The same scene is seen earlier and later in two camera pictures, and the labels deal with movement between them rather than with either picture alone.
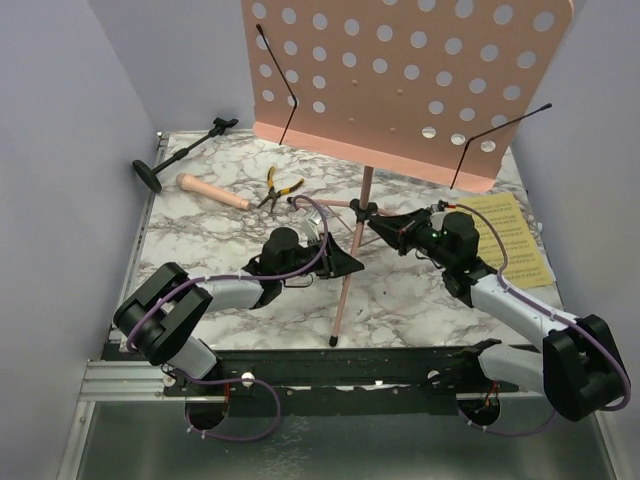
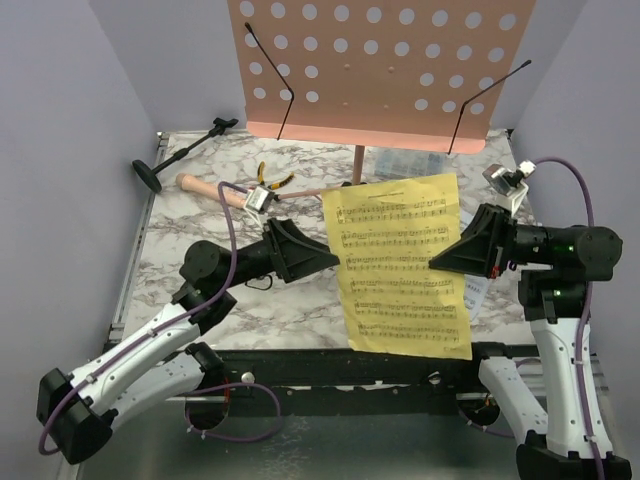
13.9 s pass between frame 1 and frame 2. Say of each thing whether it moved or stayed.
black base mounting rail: stayed
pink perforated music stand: moved
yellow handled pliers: moved
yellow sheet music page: moved
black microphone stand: stayed
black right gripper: moved
